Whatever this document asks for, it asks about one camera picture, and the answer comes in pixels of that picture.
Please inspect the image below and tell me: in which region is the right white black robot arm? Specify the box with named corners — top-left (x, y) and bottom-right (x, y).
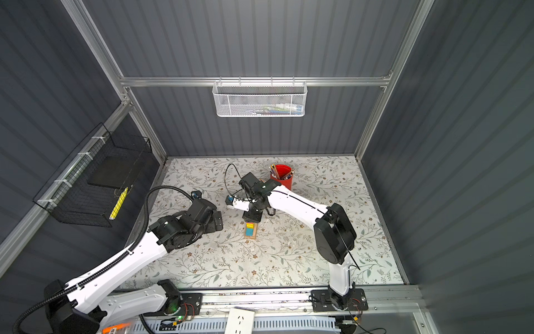
top-left (225, 173), bottom-right (358, 310)

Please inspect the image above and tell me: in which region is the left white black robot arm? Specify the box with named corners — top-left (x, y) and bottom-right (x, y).
top-left (45, 191), bottom-right (223, 333)

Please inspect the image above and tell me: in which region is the red pencil cup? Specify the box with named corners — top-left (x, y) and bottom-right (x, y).
top-left (270, 164), bottom-right (293, 190)

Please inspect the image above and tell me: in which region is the floral table mat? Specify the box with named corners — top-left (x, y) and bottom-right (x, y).
top-left (123, 156), bottom-right (403, 289)

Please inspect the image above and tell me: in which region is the yellow ruler in basket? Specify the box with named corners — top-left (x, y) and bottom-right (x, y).
top-left (108, 187), bottom-right (129, 221)

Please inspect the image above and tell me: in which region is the black foam pad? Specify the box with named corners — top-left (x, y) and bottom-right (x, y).
top-left (88, 157), bottom-right (142, 189)

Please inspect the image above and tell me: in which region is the white power socket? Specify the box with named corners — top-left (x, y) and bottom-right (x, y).
top-left (225, 308), bottom-right (255, 334)

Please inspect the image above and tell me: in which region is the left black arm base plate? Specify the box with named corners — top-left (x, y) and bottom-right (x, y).
top-left (144, 293), bottom-right (203, 318)

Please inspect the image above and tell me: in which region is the white wire mesh basket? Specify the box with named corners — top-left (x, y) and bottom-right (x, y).
top-left (212, 82), bottom-right (308, 118)

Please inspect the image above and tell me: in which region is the black wire mesh basket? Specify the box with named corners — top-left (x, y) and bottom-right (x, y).
top-left (33, 126), bottom-right (152, 228)

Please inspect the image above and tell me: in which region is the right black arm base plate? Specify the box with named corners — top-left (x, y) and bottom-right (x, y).
top-left (309, 288), bottom-right (369, 313)

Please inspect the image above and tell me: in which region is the orange tool handle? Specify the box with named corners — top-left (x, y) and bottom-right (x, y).
top-left (100, 321), bottom-right (132, 334)

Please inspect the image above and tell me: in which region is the left black corrugated cable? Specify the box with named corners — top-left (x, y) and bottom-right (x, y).
top-left (12, 185), bottom-right (197, 334)

